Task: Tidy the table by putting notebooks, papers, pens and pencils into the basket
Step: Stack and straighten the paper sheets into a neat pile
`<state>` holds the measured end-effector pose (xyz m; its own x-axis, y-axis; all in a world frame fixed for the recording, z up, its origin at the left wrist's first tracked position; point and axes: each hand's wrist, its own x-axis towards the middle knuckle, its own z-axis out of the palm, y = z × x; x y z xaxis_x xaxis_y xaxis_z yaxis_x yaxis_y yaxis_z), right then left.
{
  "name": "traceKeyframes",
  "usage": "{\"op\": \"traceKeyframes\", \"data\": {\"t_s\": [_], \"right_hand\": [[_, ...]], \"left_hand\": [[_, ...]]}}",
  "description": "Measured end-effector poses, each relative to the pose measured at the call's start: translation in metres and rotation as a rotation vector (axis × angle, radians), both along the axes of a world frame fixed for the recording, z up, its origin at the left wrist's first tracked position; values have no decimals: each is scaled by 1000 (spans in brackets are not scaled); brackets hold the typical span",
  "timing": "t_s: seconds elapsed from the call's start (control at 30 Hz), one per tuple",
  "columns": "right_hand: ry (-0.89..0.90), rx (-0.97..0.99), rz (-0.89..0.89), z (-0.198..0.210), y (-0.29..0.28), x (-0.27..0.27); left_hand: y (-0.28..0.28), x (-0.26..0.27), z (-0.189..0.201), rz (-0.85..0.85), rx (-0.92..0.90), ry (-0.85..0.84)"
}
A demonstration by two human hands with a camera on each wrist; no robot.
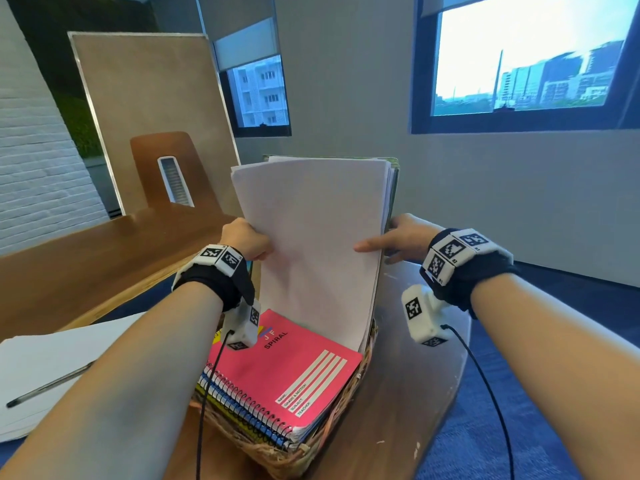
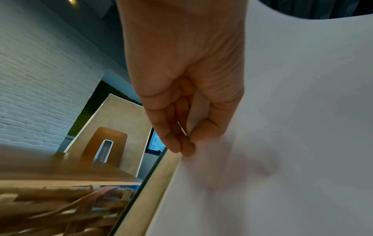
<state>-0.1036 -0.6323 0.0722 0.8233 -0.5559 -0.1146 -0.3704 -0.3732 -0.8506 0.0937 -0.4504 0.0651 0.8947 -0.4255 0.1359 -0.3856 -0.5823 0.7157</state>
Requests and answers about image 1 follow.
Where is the person's left hand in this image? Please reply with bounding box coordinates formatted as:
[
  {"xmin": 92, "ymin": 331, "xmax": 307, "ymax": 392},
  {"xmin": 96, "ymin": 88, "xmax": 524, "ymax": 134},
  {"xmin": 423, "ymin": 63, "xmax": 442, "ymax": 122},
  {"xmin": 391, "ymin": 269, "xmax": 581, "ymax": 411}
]
[{"xmin": 218, "ymin": 217, "xmax": 275, "ymax": 263}]

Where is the person's right hand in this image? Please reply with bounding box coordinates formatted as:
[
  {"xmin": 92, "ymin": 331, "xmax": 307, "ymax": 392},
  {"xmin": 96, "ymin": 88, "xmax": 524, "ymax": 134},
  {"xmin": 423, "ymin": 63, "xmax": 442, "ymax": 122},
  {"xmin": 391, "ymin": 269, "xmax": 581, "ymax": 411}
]
[{"xmin": 353, "ymin": 213, "xmax": 446, "ymax": 265}]

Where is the yellow notebook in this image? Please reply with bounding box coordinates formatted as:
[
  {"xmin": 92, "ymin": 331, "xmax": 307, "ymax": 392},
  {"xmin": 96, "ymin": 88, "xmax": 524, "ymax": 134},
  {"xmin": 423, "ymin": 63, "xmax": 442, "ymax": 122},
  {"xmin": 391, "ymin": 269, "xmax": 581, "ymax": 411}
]
[{"xmin": 195, "ymin": 328, "xmax": 261, "ymax": 441}]

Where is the pink spiral notebook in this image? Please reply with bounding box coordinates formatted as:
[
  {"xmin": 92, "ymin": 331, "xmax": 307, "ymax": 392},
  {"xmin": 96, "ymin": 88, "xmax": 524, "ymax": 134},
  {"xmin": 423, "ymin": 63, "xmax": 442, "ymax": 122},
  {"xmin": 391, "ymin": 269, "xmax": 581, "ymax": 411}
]
[{"xmin": 202, "ymin": 308, "xmax": 365, "ymax": 435}]

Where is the blue spiral notebook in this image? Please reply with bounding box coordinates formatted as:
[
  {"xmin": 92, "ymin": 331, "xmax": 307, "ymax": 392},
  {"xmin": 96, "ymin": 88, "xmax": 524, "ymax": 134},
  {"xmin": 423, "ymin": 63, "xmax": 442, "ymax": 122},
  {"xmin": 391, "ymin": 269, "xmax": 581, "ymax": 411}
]
[{"xmin": 197, "ymin": 372, "xmax": 296, "ymax": 448}]

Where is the woven wicker basket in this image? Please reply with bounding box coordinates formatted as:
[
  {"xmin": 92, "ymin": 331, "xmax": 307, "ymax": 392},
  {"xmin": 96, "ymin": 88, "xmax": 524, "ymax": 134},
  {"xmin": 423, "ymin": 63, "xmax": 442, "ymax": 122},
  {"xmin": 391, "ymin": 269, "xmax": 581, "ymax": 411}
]
[{"xmin": 189, "ymin": 319, "xmax": 379, "ymax": 480}]

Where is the grey clear pen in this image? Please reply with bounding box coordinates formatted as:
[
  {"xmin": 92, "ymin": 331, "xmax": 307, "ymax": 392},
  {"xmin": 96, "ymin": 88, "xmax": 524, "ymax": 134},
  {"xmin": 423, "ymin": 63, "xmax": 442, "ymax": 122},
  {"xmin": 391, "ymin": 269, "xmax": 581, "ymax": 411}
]
[{"xmin": 5, "ymin": 361, "xmax": 96, "ymax": 409}]

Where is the person's left forearm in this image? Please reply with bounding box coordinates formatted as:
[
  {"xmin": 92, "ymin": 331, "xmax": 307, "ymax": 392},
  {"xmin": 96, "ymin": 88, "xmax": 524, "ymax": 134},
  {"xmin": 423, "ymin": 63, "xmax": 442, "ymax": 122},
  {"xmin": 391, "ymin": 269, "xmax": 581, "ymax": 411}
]
[{"xmin": 0, "ymin": 280, "xmax": 225, "ymax": 480}]

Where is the person's right forearm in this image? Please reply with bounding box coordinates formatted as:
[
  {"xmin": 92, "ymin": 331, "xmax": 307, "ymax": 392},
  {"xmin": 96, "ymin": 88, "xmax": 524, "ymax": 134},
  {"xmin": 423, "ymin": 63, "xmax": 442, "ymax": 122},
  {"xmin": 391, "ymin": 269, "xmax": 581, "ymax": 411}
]
[{"xmin": 471, "ymin": 273, "xmax": 640, "ymax": 480}]

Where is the black left wrist marker band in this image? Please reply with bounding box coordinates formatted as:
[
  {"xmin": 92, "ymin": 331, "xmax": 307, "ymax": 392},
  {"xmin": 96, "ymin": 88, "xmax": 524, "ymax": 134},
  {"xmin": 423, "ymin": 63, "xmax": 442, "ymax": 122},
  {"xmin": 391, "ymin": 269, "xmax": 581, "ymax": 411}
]
[{"xmin": 171, "ymin": 243, "xmax": 256, "ymax": 313}]

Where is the black wrist marker band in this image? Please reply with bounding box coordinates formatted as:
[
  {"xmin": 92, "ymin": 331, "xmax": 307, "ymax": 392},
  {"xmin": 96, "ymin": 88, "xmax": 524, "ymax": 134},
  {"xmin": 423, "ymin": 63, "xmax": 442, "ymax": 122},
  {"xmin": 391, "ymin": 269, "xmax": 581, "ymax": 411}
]
[
  {"xmin": 419, "ymin": 228, "xmax": 521, "ymax": 321},
  {"xmin": 171, "ymin": 243, "xmax": 256, "ymax": 313}
]

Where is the black right wrist marker band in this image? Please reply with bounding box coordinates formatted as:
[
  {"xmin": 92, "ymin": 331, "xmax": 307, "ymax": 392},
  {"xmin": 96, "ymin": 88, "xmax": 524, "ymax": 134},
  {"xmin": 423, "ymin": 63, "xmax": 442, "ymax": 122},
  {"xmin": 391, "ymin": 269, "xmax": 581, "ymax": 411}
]
[{"xmin": 419, "ymin": 228, "xmax": 521, "ymax": 321}]

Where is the brown wooden chair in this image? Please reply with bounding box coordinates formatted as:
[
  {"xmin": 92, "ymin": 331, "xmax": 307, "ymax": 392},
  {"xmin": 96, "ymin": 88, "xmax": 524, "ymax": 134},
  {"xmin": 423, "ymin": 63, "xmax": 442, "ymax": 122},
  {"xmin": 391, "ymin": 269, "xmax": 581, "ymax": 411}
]
[{"xmin": 129, "ymin": 131, "xmax": 226, "ymax": 211}]

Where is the wooden table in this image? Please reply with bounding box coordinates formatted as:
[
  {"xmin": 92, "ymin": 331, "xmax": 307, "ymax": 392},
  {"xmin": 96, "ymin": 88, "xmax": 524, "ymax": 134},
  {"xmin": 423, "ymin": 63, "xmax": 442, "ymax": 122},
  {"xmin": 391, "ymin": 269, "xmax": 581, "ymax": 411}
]
[{"xmin": 0, "ymin": 204, "xmax": 473, "ymax": 480}]

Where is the window with building view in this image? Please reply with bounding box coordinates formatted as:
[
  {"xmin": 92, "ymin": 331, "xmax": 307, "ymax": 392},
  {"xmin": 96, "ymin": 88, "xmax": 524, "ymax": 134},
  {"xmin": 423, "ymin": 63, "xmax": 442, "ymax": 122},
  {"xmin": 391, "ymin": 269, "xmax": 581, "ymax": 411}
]
[{"xmin": 219, "ymin": 54, "xmax": 293, "ymax": 138}]

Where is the brown metal-framed board panel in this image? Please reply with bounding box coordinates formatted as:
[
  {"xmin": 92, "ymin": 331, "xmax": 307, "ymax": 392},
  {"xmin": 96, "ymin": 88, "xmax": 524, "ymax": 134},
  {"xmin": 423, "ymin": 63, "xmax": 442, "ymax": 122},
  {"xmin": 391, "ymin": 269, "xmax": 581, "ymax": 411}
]
[{"xmin": 68, "ymin": 31, "xmax": 243, "ymax": 215}]

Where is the grey roller blind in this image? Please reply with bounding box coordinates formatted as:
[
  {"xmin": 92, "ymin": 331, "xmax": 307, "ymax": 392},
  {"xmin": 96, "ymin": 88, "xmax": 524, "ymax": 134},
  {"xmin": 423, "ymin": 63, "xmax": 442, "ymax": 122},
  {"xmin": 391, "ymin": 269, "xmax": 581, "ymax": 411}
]
[{"xmin": 212, "ymin": 17, "xmax": 280, "ymax": 72}]

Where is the blue-framed window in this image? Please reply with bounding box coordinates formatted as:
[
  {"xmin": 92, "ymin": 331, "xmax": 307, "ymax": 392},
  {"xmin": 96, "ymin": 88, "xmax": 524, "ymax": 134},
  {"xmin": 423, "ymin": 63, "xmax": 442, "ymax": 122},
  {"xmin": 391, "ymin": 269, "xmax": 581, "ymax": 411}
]
[{"xmin": 411, "ymin": 0, "xmax": 640, "ymax": 135}]

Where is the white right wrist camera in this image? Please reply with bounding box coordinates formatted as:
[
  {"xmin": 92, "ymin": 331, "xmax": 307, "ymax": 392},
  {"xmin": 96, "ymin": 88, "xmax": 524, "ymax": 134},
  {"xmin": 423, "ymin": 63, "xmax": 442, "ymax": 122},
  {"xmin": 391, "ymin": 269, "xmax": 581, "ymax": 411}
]
[{"xmin": 401, "ymin": 284, "xmax": 453, "ymax": 348}]

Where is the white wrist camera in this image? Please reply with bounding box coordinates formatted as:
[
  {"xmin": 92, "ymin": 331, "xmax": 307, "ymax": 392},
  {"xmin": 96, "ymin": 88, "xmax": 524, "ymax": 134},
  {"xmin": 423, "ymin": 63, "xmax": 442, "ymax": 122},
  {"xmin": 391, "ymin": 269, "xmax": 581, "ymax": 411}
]
[
  {"xmin": 221, "ymin": 299, "xmax": 263, "ymax": 351},
  {"xmin": 401, "ymin": 284, "xmax": 453, "ymax": 348}
]

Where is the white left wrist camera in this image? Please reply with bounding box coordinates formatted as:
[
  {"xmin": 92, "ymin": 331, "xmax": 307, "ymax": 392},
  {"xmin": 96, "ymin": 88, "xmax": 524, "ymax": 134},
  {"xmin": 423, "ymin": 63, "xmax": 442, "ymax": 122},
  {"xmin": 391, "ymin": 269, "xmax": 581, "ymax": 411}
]
[{"xmin": 221, "ymin": 299, "xmax": 263, "ymax": 351}]

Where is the black right camera cable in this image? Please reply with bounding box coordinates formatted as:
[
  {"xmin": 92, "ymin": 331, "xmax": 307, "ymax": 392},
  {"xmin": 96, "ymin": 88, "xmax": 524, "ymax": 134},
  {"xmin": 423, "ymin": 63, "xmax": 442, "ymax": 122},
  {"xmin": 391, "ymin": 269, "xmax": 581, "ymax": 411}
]
[{"xmin": 442, "ymin": 323, "xmax": 516, "ymax": 480}]

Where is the black camera cable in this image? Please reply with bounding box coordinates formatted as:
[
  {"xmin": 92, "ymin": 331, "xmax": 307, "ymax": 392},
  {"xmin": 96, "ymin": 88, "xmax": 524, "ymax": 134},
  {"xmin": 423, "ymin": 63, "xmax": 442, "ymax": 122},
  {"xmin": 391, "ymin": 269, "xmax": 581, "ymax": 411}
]
[
  {"xmin": 442, "ymin": 323, "xmax": 516, "ymax": 480},
  {"xmin": 195, "ymin": 329, "xmax": 236, "ymax": 480}
]

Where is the black left camera cable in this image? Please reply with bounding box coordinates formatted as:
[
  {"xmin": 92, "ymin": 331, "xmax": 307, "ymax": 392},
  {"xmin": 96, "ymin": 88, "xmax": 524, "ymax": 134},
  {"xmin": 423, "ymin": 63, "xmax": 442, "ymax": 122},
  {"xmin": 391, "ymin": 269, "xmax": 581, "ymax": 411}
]
[{"xmin": 195, "ymin": 329, "xmax": 236, "ymax": 480}]

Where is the green foliage wall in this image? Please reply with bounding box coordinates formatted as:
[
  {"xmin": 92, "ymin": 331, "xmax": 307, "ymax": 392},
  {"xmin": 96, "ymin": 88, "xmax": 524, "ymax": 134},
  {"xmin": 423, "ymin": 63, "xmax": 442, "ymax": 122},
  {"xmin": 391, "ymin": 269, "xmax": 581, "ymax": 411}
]
[{"xmin": 52, "ymin": 92, "xmax": 103, "ymax": 159}]

